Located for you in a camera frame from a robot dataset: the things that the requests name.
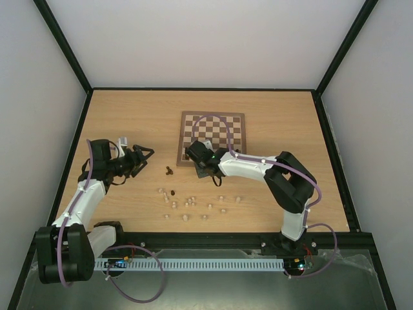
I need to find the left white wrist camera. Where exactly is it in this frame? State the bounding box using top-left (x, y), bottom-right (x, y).
top-left (116, 136), bottom-right (128, 158)

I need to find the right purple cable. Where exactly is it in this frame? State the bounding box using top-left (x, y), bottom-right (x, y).
top-left (192, 114), bottom-right (338, 280)

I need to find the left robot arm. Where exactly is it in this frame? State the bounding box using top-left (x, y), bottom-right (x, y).
top-left (35, 137), bottom-right (154, 287)

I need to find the wooden chess board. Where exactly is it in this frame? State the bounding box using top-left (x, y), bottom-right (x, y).
top-left (176, 110), bottom-right (247, 167)

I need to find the black aluminium frame rail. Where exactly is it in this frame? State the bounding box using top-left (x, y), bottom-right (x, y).
top-left (115, 232), bottom-right (378, 257)

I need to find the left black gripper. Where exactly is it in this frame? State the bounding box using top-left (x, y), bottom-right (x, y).
top-left (108, 144), bottom-right (155, 178)

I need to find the light blue slotted cable duct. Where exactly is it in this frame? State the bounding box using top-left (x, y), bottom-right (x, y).
top-left (94, 258), bottom-right (285, 272)

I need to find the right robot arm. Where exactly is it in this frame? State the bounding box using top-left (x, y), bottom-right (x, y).
top-left (185, 141), bottom-right (322, 253)

